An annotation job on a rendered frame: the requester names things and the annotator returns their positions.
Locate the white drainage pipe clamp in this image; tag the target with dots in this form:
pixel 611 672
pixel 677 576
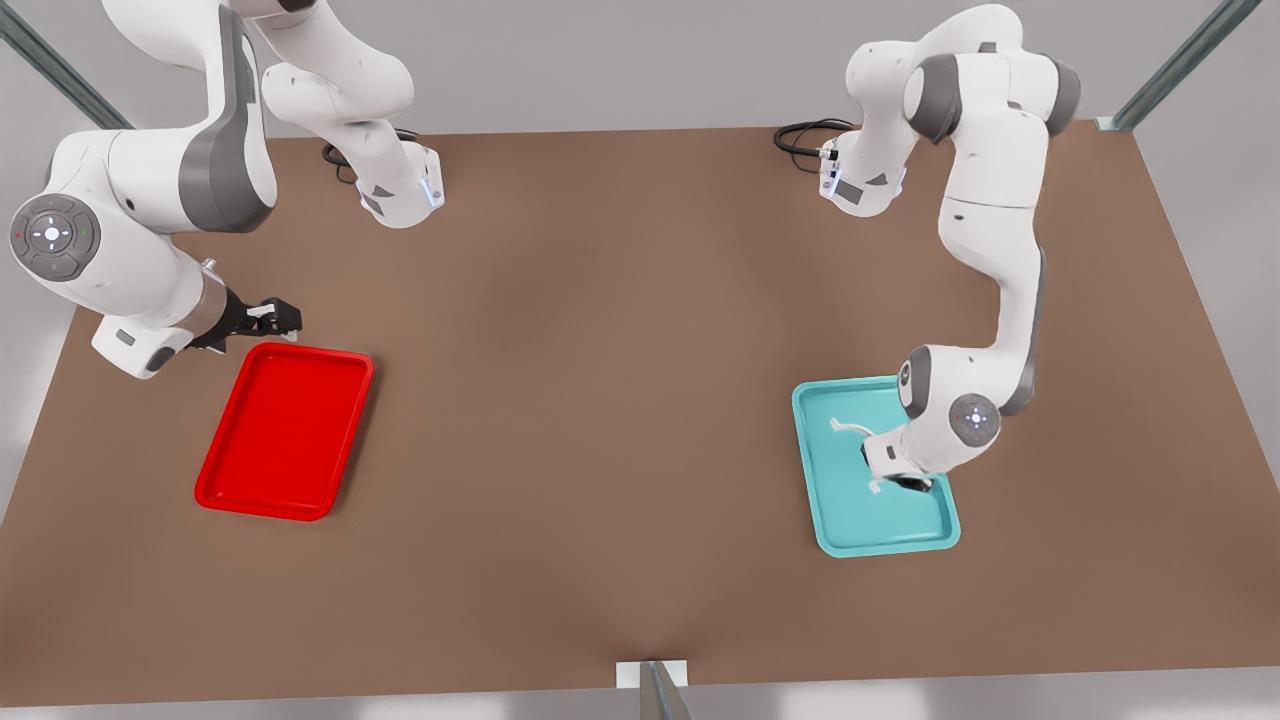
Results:
pixel 848 428

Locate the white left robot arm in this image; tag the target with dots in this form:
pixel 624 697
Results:
pixel 990 170

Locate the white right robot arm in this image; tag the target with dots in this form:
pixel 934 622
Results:
pixel 150 180

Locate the teal rectangular tray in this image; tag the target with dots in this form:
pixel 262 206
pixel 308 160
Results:
pixel 850 500

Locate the red rectangular tray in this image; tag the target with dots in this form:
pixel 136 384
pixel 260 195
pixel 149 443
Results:
pixel 286 430

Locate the silver frame post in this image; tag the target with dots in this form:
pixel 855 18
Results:
pixel 1180 65
pixel 660 690
pixel 55 65

